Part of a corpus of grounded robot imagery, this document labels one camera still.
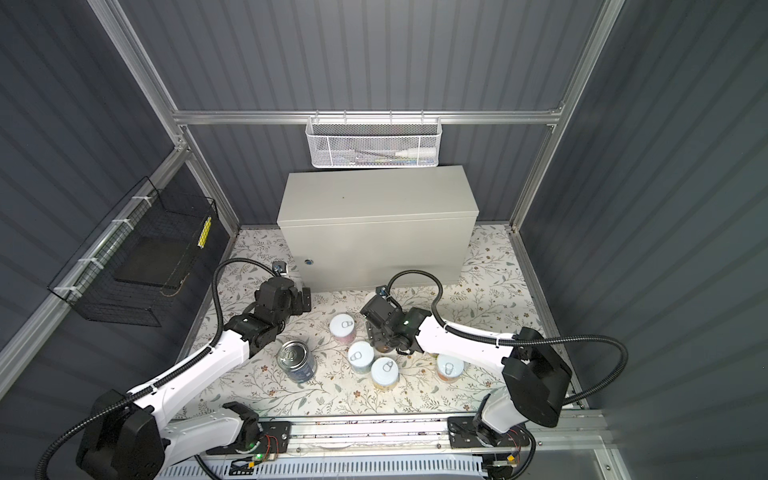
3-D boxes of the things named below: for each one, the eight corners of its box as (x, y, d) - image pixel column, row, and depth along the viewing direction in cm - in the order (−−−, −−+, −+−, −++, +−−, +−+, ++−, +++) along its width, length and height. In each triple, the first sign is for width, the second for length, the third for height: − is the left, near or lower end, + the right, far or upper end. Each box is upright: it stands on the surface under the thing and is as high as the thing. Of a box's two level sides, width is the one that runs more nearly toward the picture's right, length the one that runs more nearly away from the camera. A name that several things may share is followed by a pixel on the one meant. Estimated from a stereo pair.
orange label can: (433, 380, 84) (435, 372, 79) (436, 362, 87) (439, 353, 82) (458, 387, 83) (463, 380, 78) (461, 368, 86) (465, 360, 81)
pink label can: (331, 344, 91) (327, 335, 86) (334, 322, 96) (331, 313, 91) (355, 344, 91) (353, 335, 86) (357, 322, 96) (355, 313, 91)
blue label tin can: (285, 383, 84) (273, 370, 75) (291, 356, 89) (280, 340, 80) (314, 383, 84) (305, 370, 75) (319, 356, 89) (311, 340, 80)
